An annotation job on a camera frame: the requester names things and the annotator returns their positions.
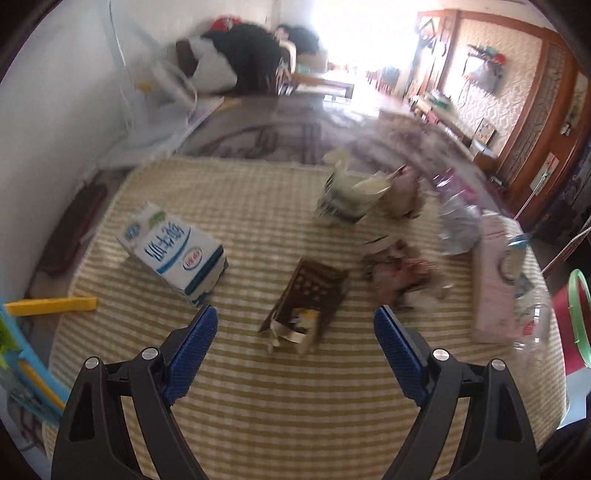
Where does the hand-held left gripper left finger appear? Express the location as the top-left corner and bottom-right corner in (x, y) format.
(51, 304), (219, 480)

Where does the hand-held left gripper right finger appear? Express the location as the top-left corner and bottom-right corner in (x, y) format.
(373, 305), (541, 480)

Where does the crushed brown cardboard box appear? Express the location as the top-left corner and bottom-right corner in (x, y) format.
(257, 258), (350, 356)

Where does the red trash bin green rim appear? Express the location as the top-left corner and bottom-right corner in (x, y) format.
(551, 269), (591, 374)

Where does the crumpled red and white wrapper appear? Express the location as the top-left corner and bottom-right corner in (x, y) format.
(362, 235), (455, 310)

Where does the blue and white milk carton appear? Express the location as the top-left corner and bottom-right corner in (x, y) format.
(115, 202), (229, 309)

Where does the pink carton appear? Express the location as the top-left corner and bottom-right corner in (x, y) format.
(471, 215), (527, 344)

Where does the crumpled clear plastic bag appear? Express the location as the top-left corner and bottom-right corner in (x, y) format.
(434, 185), (485, 257)

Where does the clear plastic bottle blue label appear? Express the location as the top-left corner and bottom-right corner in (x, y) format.
(501, 235), (555, 356)

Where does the yellow plastic bar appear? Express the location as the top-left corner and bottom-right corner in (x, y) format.
(2, 298), (99, 318)

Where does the crumpled brown paper bag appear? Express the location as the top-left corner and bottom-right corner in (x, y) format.
(379, 166), (428, 220)

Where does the yellow striped mat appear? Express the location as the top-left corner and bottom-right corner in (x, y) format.
(41, 157), (568, 480)

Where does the paper noodle cup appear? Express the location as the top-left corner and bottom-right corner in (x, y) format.
(315, 150), (393, 227)

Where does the blue and yellow plastic toy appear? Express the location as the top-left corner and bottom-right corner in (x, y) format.
(0, 305), (68, 425)

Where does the white ribbed strip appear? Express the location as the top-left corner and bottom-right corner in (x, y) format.
(542, 226), (591, 275)

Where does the patterned grey rug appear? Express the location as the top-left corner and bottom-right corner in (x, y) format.
(178, 95), (476, 171)

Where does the white plastic sheet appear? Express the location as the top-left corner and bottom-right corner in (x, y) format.
(99, 28), (199, 162)

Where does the low wooden table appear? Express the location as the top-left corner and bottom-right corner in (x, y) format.
(295, 69), (356, 100)

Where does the pile of dark clothes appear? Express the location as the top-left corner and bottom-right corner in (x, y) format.
(175, 21), (319, 95)

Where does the wall coat rack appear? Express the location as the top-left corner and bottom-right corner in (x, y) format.
(464, 44), (506, 95)

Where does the wooden wall frame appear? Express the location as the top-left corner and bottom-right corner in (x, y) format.
(406, 9), (591, 217)

